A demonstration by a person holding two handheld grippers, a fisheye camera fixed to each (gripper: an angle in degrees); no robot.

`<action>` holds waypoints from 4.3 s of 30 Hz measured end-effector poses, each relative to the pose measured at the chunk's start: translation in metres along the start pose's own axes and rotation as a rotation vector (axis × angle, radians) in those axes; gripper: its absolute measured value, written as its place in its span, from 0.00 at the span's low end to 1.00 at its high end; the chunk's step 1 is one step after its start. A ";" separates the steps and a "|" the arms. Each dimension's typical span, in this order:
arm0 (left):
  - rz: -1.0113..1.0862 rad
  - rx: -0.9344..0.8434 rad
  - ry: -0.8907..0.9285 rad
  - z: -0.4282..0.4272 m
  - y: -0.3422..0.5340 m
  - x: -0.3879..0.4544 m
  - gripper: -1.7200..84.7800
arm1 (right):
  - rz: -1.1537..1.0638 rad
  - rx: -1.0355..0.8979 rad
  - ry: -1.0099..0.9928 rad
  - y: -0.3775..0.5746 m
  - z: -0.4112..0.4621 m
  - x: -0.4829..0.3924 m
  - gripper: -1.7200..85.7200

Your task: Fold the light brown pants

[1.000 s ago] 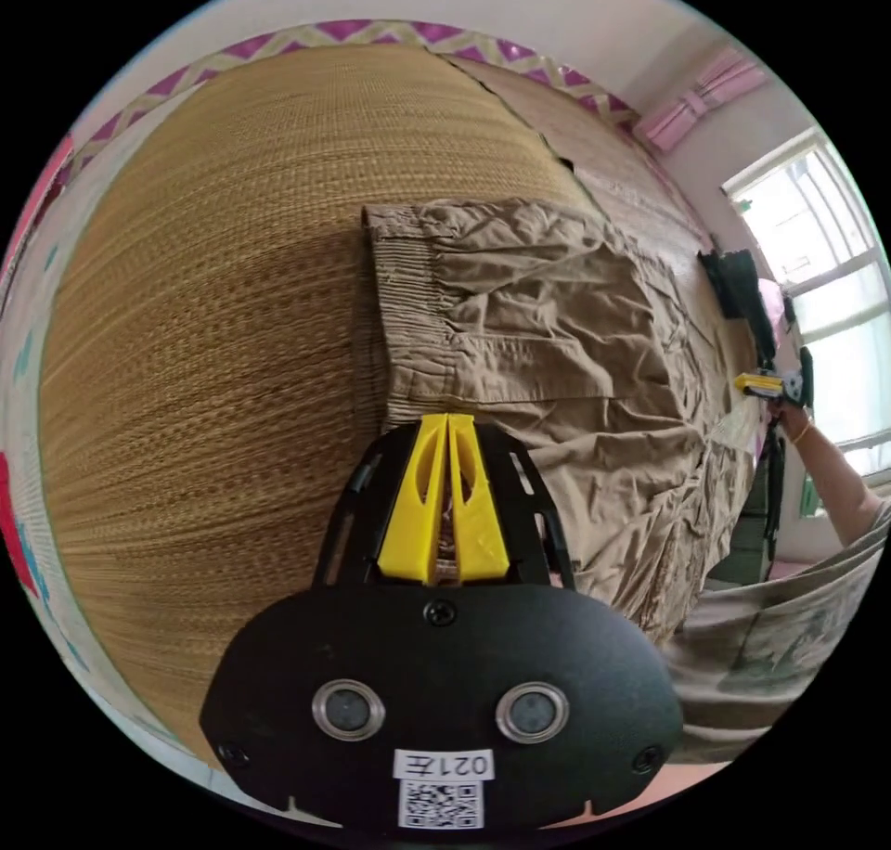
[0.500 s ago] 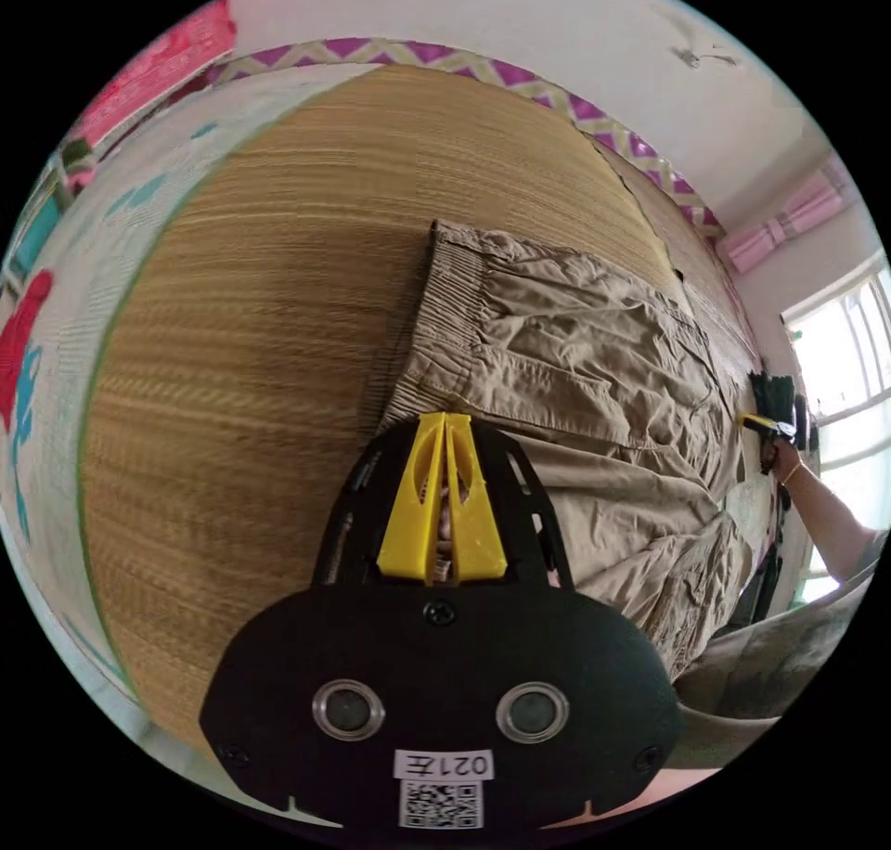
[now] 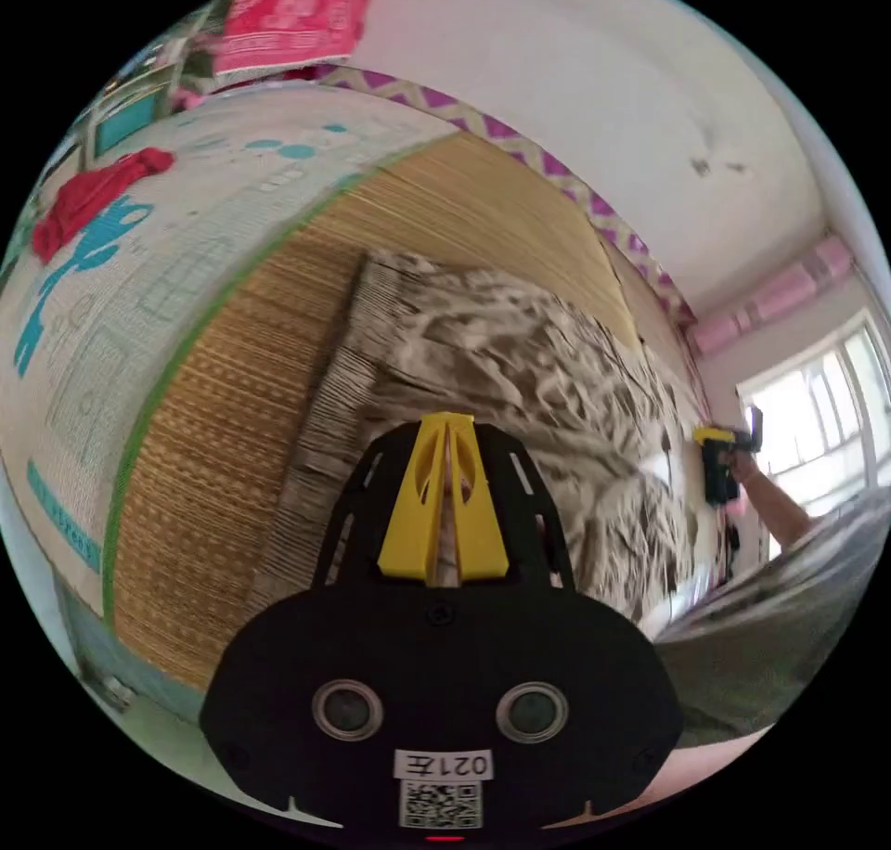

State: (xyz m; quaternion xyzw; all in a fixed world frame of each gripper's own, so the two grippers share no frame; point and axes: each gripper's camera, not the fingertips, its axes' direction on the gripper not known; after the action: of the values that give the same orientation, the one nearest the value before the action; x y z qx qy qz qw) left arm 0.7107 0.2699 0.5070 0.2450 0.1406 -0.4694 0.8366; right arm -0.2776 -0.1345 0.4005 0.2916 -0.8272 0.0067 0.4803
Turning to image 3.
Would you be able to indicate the person's body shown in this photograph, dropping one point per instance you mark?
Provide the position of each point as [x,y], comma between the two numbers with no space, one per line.
[766,613]

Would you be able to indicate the person's right hand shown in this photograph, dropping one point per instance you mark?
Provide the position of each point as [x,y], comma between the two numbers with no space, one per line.
[743,466]

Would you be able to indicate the red garment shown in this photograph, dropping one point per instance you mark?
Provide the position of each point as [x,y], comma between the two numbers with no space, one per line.
[87,199]

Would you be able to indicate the person's right forearm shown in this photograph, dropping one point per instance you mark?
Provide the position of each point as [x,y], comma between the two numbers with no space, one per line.
[779,512]

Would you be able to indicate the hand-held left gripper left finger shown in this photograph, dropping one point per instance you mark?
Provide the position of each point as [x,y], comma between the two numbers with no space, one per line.
[404,516]

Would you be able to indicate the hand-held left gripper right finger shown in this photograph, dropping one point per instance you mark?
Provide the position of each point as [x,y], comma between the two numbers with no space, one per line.
[480,523]

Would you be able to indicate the bed with woven mat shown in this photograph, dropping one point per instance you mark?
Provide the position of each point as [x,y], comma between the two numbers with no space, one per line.
[209,404]

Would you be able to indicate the window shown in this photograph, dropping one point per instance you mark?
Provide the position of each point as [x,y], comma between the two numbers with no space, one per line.
[818,404]

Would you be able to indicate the pink curtain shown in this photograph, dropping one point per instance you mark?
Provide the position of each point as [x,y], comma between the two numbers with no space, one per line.
[779,294]

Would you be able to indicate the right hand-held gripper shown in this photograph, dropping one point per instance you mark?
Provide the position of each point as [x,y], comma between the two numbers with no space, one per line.
[720,475]

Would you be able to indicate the pink printed blanket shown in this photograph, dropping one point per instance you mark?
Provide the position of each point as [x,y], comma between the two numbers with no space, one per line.
[292,18]

